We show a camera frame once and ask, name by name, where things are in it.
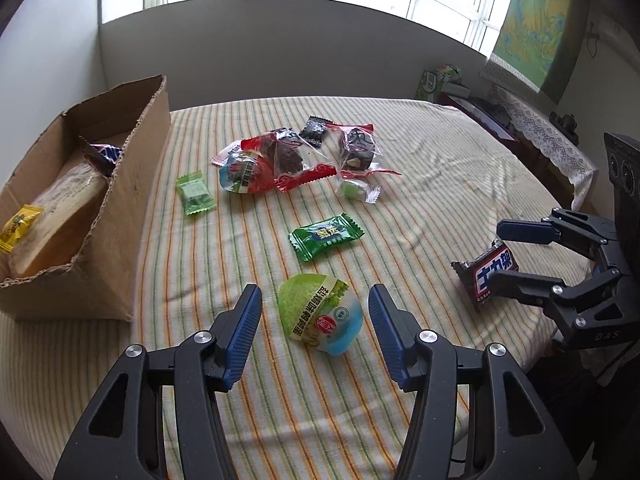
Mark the round green pastry packet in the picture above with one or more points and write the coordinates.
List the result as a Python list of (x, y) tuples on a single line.
[(315, 310)]

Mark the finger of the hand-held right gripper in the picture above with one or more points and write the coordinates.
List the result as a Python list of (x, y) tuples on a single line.
[(525, 231), (520, 287)]

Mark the wall map poster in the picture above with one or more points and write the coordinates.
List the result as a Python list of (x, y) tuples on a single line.
[(537, 25)]

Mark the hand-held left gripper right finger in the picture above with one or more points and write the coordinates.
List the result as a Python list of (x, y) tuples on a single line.
[(387, 335)]

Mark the dark red cabinet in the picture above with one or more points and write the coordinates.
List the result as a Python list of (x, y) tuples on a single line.
[(485, 115)]

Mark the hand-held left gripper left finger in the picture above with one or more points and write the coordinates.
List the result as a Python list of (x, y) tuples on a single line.
[(240, 340)]

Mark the dark green candy packet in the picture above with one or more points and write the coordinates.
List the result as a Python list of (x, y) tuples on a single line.
[(325, 237)]

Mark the black candy packet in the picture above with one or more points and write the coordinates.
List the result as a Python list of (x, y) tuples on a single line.
[(314, 132)]

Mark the large brown chocolate bar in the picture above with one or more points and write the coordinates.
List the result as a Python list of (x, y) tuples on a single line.
[(102, 155)]

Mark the yellow candy packet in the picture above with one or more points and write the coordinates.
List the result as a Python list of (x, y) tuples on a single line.
[(17, 227)]

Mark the cardboard box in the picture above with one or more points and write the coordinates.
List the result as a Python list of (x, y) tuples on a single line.
[(135, 185)]

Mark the small dark teapot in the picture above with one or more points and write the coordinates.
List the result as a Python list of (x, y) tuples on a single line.
[(565, 124)]

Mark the red and blue snack packet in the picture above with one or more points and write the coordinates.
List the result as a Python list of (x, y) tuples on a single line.
[(245, 172)]

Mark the clear bread packet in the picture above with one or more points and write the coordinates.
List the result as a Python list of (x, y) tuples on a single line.
[(60, 220)]

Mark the striped cloth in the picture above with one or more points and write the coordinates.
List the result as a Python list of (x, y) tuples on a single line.
[(400, 200)]

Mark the green and white carton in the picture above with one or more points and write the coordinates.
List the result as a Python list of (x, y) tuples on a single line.
[(450, 74)]

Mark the small brown chocolate bar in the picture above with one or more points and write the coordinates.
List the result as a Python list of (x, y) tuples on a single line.
[(495, 262)]

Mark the white lace cloth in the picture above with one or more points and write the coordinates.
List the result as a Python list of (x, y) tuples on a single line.
[(545, 135)]

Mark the clear red-edged cake packet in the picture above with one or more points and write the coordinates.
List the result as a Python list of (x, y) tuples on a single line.
[(356, 147), (287, 155)]

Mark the white box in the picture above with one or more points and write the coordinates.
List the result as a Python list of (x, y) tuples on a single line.
[(456, 90)]

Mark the clear packet with green candy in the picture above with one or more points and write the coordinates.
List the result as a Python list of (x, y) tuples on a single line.
[(352, 190)]

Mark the green printed box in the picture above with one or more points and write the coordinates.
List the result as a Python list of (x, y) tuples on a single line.
[(429, 85)]

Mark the light green small packet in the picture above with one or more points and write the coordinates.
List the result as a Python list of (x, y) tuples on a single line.
[(195, 194)]

